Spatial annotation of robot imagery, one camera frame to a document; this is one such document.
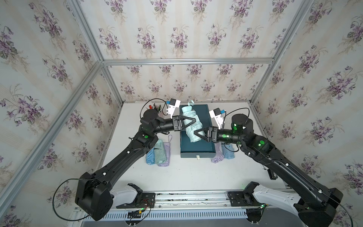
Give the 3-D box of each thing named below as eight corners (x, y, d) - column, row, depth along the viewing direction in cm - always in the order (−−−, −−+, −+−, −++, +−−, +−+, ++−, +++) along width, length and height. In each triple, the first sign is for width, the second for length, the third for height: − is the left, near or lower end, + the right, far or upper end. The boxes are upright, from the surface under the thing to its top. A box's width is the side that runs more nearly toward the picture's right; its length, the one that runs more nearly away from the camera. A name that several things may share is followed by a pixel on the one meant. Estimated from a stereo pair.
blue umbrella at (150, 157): (147, 165, 87) (146, 162, 83) (147, 152, 92) (145, 149, 88) (155, 164, 87) (154, 161, 83) (154, 151, 93) (153, 147, 89)
